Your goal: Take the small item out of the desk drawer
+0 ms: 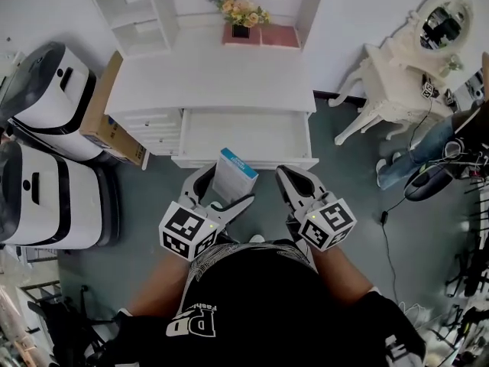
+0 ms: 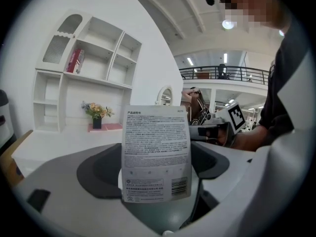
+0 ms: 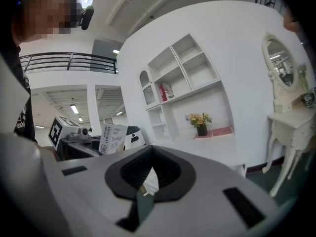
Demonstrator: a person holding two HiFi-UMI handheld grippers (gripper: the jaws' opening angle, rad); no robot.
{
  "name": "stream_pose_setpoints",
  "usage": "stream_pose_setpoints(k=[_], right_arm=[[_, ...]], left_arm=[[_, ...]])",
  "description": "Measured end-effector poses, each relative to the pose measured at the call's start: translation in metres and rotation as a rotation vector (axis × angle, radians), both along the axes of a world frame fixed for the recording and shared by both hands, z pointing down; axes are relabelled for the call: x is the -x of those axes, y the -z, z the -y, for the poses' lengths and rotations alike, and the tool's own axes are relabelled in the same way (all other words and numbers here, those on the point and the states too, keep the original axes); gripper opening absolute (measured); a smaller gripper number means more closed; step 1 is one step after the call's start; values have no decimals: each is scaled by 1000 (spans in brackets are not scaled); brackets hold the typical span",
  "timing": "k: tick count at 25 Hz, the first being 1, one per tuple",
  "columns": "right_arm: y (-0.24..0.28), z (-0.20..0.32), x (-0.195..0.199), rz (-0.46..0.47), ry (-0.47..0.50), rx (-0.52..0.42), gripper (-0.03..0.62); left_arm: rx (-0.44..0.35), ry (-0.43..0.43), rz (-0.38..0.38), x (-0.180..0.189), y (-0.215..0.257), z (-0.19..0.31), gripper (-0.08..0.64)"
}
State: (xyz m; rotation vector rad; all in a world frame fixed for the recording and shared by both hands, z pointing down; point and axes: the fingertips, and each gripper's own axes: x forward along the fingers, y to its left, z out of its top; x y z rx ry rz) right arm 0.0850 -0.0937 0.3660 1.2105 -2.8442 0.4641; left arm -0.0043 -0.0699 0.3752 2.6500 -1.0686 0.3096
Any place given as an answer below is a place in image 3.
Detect white and black device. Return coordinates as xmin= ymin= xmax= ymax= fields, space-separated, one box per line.
xmin=124 ymin=125 xmax=145 ymax=151

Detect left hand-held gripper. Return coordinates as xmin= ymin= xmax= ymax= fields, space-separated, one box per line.
xmin=47 ymin=115 xmax=103 ymax=161

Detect white small item box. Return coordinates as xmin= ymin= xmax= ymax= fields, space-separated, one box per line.
xmin=98 ymin=122 xmax=129 ymax=156

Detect red and white box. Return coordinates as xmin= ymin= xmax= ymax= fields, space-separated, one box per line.
xmin=158 ymin=82 xmax=175 ymax=102

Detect black balcony railing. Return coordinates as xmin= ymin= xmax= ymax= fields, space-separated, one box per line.
xmin=19 ymin=51 xmax=119 ymax=75

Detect black and white small cube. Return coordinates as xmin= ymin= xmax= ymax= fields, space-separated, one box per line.
xmin=300 ymin=87 xmax=316 ymax=108

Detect person's black shirt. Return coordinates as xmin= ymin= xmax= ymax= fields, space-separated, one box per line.
xmin=0 ymin=37 xmax=38 ymax=144

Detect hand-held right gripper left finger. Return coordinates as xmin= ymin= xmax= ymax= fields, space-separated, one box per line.
xmin=104 ymin=145 xmax=156 ymax=233

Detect white desk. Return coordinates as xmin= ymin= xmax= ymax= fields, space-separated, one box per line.
xmin=145 ymin=131 xmax=248 ymax=179

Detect white oval mirror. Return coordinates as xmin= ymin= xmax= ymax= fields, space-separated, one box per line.
xmin=261 ymin=31 xmax=301 ymax=94

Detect pink mat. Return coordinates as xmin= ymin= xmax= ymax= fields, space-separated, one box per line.
xmin=194 ymin=126 xmax=235 ymax=140

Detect black head-mounted camera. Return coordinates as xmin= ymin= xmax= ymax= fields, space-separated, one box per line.
xmin=76 ymin=2 xmax=96 ymax=31

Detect person's left forearm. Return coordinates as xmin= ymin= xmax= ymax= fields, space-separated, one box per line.
xmin=37 ymin=145 xmax=60 ymax=162

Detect orange flowers in black pot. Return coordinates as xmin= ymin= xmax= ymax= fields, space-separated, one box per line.
xmin=185 ymin=112 xmax=213 ymax=137

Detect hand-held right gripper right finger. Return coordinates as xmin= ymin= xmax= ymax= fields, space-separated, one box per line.
xmin=150 ymin=145 xmax=197 ymax=203

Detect person's head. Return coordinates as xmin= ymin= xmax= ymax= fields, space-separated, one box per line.
xmin=11 ymin=0 xmax=78 ymax=44

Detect white dressing table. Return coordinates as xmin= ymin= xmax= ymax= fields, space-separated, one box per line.
xmin=261 ymin=92 xmax=316 ymax=198

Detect white shelf unit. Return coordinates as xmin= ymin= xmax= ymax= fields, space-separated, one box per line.
xmin=139 ymin=33 xmax=235 ymax=143

